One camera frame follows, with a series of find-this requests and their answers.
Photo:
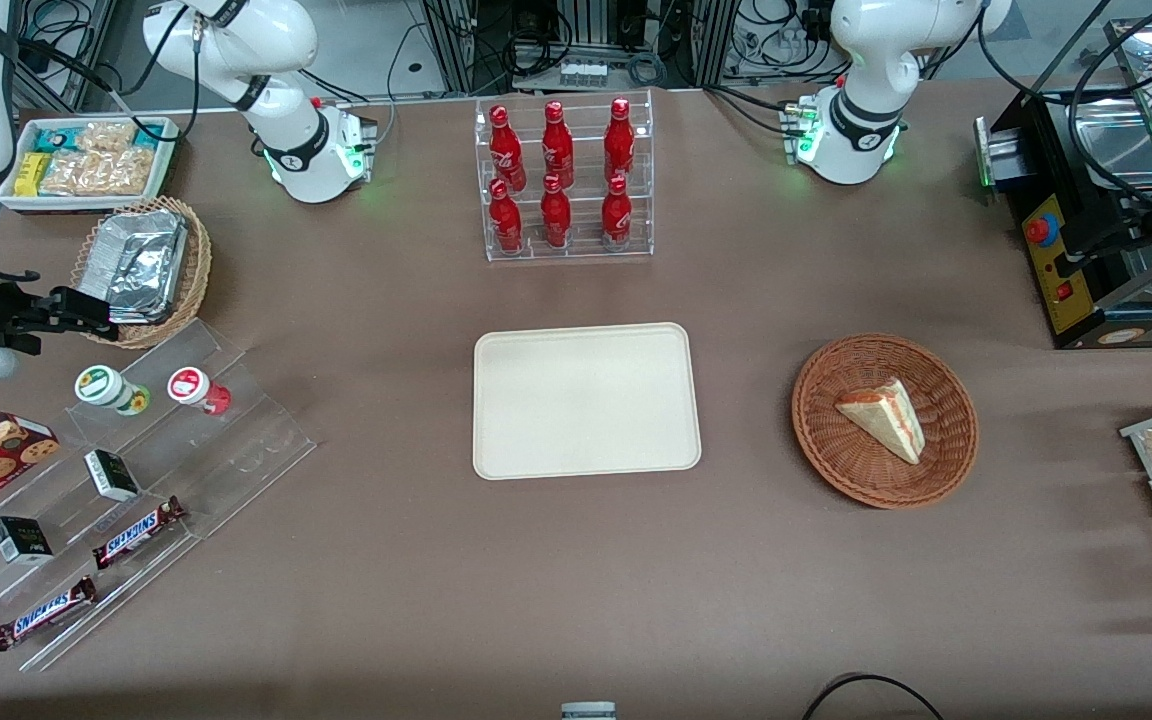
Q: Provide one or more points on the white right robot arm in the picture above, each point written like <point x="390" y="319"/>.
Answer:
<point x="236" y="45"/>

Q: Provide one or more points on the cream plastic tray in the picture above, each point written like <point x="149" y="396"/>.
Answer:
<point x="586" y="400"/>

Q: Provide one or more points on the black machine with metal tray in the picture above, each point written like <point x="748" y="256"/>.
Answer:
<point x="1096" y="240"/>

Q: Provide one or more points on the silver foil containers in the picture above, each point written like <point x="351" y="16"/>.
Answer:
<point x="131" y="265"/>

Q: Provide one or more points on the light wicker basket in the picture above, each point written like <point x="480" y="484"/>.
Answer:
<point x="198" y="270"/>

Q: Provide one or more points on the red lid yogurt cup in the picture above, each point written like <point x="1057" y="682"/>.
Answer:
<point x="198" y="389"/>

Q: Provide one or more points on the white plastic snack bin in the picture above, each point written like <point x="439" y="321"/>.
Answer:
<point x="8" y="195"/>

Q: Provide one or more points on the large clear snack bag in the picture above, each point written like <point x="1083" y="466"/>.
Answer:
<point x="101" y="172"/>

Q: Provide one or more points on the yellow snack pack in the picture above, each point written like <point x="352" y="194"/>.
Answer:
<point x="31" y="175"/>

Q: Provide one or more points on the small black box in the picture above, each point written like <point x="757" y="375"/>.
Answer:
<point x="112" y="475"/>
<point x="20" y="540"/>

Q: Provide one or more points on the teal snack pack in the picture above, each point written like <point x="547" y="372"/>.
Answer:
<point x="148" y="135"/>
<point x="56" y="138"/>

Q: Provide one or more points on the small clear snack bag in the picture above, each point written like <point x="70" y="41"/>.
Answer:
<point x="108" y="135"/>

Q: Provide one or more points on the clear acrylic stepped shelf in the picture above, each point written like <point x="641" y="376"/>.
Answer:
<point x="196" y="470"/>

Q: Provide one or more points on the Snickers bar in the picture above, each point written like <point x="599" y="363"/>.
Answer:
<point x="44" y="613"/>
<point x="139" y="532"/>

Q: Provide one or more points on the red cola bottle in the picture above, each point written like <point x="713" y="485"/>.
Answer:
<point x="506" y="220"/>
<point x="506" y="150"/>
<point x="616" y="213"/>
<point x="556" y="215"/>
<point x="619" y="140"/>
<point x="557" y="145"/>

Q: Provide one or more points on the clear acrylic bottle rack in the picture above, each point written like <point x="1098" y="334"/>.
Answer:
<point x="581" y="215"/>

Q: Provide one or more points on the white power strip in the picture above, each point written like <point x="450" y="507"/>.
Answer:
<point x="583" y="73"/>

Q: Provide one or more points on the small grey white object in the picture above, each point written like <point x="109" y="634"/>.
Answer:
<point x="588" y="711"/>

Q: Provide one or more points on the round brown wicker basket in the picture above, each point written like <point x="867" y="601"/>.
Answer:
<point x="836" y="440"/>

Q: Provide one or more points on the wrapped triangle sandwich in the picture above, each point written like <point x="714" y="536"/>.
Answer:
<point x="886" y="415"/>

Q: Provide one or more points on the red emergency stop button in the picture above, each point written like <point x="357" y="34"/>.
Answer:
<point x="1041" y="230"/>

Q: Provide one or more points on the aluminium frame rack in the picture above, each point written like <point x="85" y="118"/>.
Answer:
<point x="576" y="25"/>

